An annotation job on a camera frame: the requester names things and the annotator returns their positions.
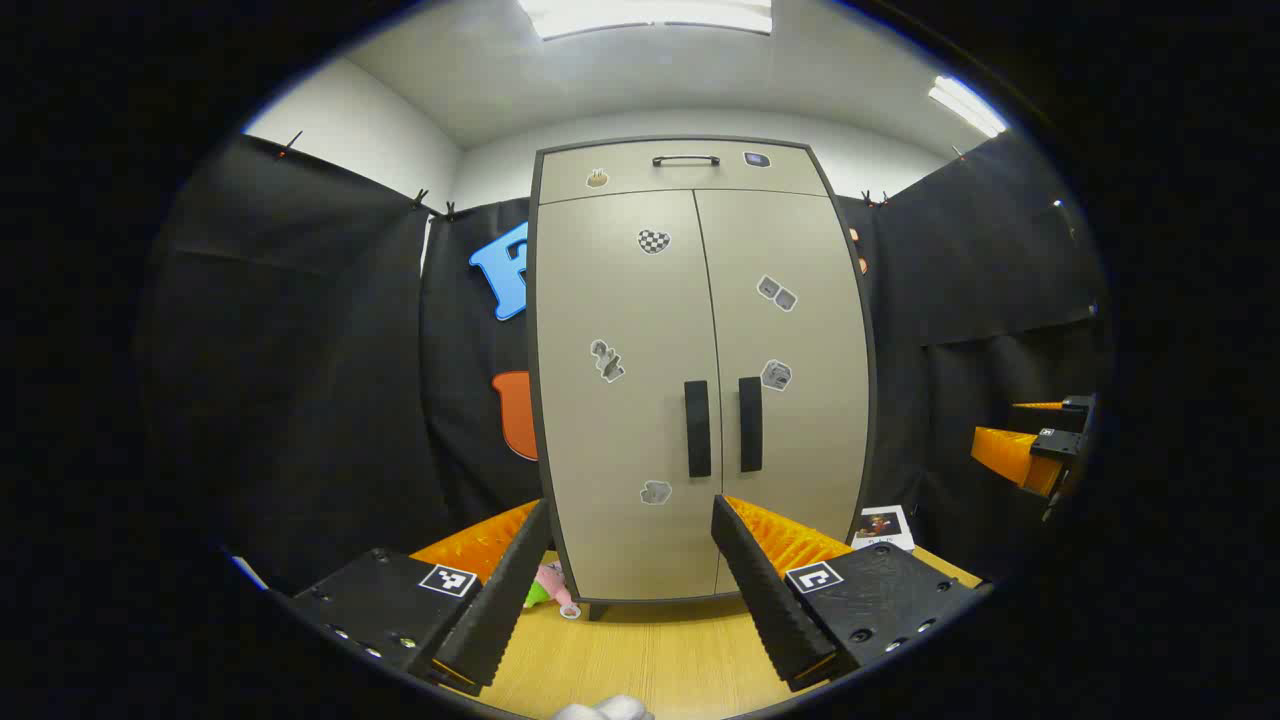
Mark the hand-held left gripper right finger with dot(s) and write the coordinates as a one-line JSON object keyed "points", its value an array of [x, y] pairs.
{"points": [[765, 600]]}

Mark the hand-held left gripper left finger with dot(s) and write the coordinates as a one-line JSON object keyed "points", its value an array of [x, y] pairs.
{"points": [[500, 610]]}

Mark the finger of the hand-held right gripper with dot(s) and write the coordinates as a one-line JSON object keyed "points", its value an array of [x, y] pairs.
{"points": [[1070, 412], [1005, 455]]}

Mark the beige cabinet door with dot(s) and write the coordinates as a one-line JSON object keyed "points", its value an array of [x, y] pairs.
{"points": [[800, 450], [620, 440]]}

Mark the beige double-door shoe cabinet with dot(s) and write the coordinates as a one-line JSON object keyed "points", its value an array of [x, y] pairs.
{"points": [[532, 300]]}

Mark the pink and green plush toy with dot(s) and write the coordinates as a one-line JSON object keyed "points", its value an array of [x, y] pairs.
{"points": [[545, 585]]}

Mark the white-bordered picture card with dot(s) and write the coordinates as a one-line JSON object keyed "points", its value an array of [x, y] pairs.
{"points": [[882, 525]]}

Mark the narrow ceiling light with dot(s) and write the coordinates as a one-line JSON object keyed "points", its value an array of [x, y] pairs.
{"points": [[965, 105]]}

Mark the black backdrop cloth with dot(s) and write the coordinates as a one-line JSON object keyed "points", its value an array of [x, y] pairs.
{"points": [[300, 350]]}

